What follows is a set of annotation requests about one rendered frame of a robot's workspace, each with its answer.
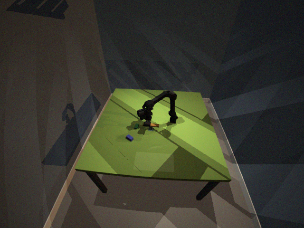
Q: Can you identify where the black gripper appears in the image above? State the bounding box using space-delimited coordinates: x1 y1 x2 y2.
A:
143 113 152 127

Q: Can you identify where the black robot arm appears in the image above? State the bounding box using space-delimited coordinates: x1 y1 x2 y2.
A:
137 91 178 123

